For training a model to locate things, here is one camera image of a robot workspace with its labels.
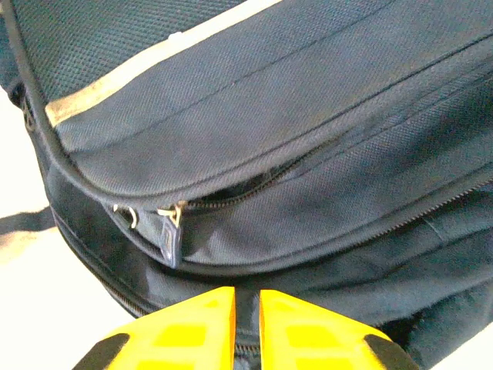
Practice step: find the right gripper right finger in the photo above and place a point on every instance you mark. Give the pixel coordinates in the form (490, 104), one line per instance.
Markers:
(273, 320)

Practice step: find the navy blue backpack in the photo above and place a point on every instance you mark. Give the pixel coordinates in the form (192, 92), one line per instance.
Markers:
(269, 115)

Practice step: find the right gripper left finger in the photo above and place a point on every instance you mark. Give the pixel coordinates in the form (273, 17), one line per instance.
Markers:
(219, 316)

